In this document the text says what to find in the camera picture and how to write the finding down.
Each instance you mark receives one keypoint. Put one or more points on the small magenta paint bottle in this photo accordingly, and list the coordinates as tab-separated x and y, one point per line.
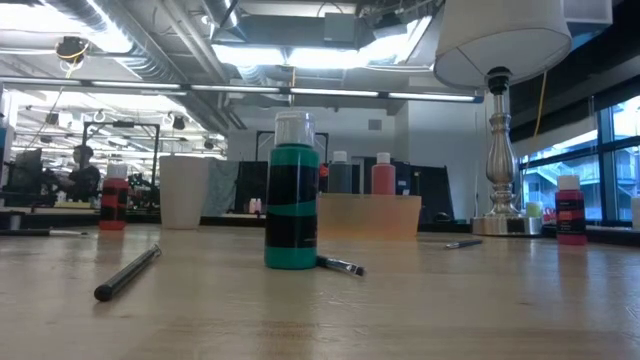
571	215

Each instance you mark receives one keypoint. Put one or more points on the small red paint bottle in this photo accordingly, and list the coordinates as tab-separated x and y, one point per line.
114	205

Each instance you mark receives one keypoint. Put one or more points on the silver lamp cream shade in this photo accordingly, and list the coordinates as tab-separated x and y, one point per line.
501	165

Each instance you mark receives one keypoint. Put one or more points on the person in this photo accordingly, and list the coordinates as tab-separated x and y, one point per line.
82	175

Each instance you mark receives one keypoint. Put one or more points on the black monitor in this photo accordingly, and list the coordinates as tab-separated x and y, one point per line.
27	172

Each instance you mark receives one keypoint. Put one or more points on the long light bar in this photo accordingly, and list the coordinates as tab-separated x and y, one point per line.
280	90

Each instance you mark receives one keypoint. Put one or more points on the black partition panel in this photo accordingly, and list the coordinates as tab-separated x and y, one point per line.
435	190

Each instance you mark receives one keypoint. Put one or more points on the large coral paint bottle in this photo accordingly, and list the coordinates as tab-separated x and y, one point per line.
383	177

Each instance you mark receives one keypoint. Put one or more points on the white paper cup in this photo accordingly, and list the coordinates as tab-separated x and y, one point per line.
182	192

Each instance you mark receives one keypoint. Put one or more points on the orange translucent plastic tray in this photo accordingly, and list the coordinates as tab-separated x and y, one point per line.
370	216

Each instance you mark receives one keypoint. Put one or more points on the teal hanging cloth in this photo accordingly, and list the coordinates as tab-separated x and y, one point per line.
220	192

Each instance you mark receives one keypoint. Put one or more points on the large grey paint bottle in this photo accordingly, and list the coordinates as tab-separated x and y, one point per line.
340	175

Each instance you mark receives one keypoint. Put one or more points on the black background rig frame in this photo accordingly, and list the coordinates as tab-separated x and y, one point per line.
120	124

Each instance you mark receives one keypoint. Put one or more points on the pale green cup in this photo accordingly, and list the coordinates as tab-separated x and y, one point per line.
533	209

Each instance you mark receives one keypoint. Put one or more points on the small pink background bottle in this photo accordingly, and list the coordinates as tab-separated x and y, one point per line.
253	205
259	205

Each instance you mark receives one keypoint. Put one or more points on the black paintbrush silver ferrule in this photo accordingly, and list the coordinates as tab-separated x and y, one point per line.
35	232
465	243
125	274
345	266

